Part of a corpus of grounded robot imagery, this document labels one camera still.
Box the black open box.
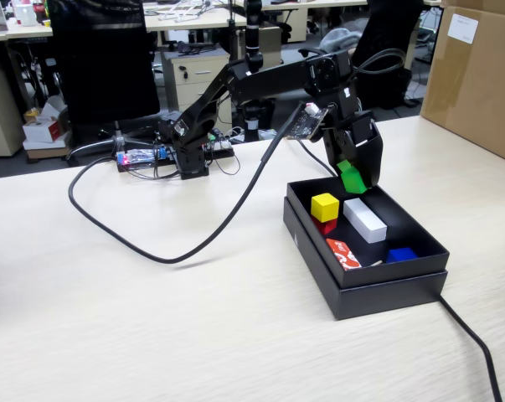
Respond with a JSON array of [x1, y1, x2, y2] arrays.
[[282, 196, 449, 322], [286, 172, 451, 290]]

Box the yellow wooden cube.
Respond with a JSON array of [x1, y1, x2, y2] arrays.
[[310, 193, 340, 223]]

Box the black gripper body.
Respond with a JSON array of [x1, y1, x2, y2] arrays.
[[318, 85, 378, 146]]

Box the grey cloth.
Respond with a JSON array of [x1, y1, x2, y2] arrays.
[[317, 16, 365, 54]]

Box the thick black camera cable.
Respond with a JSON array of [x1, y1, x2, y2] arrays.
[[67, 102, 307, 265]]

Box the red wooden cube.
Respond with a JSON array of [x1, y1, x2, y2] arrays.
[[312, 216, 339, 235]]

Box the red printed card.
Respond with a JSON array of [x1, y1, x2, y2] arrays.
[[325, 238, 362, 272]]

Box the white paper label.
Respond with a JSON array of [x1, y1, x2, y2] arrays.
[[447, 13, 479, 44]]

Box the black mesh office chair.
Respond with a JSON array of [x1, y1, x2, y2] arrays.
[[46, 0, 166, 164]]

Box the beige filing cabinet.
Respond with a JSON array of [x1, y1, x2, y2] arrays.
[[0, 62, 26, 157]]

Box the white drawer cabinet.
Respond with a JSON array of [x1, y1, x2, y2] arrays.
[[162, 46, 233, 136]]

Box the black office chair chrome arms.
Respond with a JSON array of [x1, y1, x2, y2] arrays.
[[297, 0, 425, 112]]

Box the flat cardboard box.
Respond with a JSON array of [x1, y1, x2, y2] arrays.
[[23, 140, 72, 160]]

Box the green wooden cube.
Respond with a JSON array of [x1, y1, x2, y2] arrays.
[[338, 162, 368, 194]]

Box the white rectangular block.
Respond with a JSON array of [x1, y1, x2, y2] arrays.
[[343, 198, 389, 244]]

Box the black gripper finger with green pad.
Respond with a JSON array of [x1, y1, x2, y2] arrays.
[[352, 123, 386, 188], [322, 127, 356, 168]]

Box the beige pedestal cabinet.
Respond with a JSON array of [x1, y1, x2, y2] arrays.
[[239, 25, 283, 70]]

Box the small green circuit board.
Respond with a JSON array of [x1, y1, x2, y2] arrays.
[[205, 131, 235, 152]]

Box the black jointed pole stand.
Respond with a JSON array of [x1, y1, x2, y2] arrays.
[[234, 0, 275, 143]]

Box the white box with red logo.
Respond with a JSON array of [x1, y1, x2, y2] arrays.
[[15, 3, 38, 27]]

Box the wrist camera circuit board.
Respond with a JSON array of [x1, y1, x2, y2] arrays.
[[286, 102, 333, 142]]

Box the controller board with red light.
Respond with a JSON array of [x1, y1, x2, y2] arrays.
[[116, 144, 173, 173]]

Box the thin black wires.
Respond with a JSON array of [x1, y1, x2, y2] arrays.
[[151, 142, 241, 181]]

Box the large cardboard box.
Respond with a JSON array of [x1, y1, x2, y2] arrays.
[[419, 0, 505, 167]]

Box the light wood office desk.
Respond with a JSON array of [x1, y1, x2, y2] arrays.
[[145, 2, 236, 33], [0, 18, 54, 43]]

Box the blue wooden cube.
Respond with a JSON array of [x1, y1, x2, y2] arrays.
[[385, 246, 419, 265]]

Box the white red cardboard box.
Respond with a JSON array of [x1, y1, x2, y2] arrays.
[[23, 118, 68, 143]]

